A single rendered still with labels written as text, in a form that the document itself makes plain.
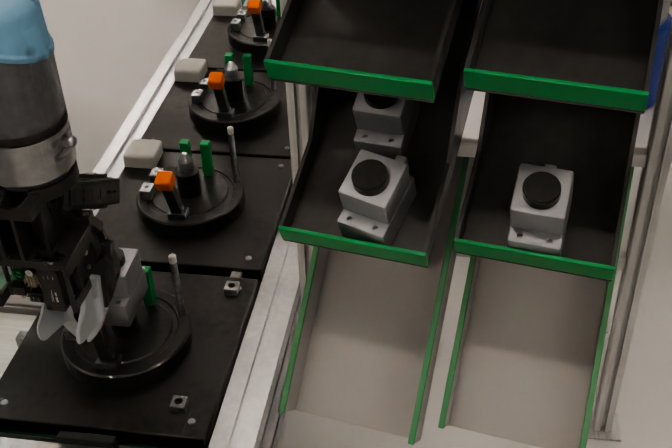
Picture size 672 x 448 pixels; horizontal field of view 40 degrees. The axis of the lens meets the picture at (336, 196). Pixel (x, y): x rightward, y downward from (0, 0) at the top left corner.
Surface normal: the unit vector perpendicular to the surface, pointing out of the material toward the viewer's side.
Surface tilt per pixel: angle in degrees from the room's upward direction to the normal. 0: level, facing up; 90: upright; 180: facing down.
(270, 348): 0
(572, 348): 45
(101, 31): 0
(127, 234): 0
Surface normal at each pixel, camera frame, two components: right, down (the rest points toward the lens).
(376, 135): -0.16, -0.49
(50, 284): -0.15, 0.58
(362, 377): -0.25, -0.17
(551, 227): -0.28, 0.86
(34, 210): 0.99, 0.07
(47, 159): 0.66, 0.42
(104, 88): -0.03, -0.80
